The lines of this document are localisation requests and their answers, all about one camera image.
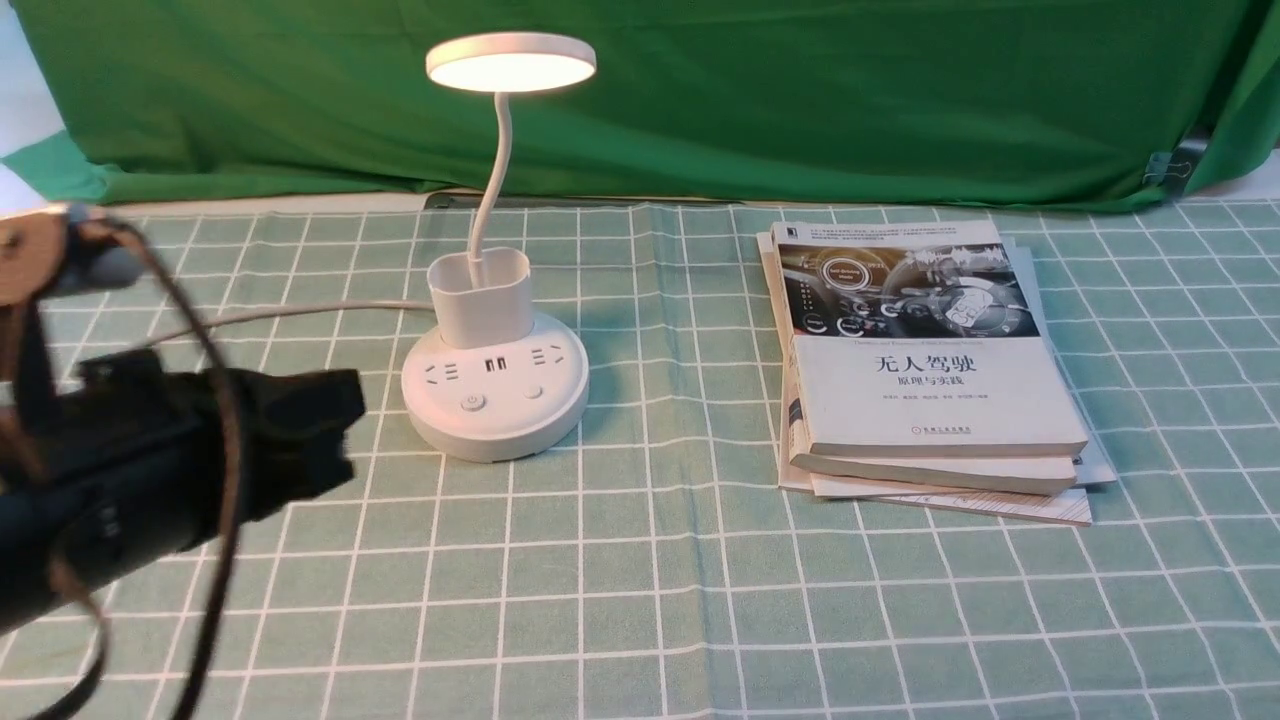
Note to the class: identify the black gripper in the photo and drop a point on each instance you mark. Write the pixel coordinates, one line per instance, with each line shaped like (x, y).
(137, 468)

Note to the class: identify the white desk lamp with sockets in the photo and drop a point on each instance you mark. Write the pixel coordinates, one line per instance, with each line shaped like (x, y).
(495, 380)

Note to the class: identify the green backdrop cloth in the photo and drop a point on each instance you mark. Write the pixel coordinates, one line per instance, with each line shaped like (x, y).
(1041, 104)

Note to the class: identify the green checkered tablecloth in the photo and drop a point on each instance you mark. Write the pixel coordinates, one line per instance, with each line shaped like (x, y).
(650, 566)

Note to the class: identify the top book with Chinese title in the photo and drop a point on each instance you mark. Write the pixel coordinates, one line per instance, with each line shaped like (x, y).
(920, 380)

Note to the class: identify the metal binder clip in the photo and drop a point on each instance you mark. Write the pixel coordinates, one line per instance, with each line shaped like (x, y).
(1171, 171)

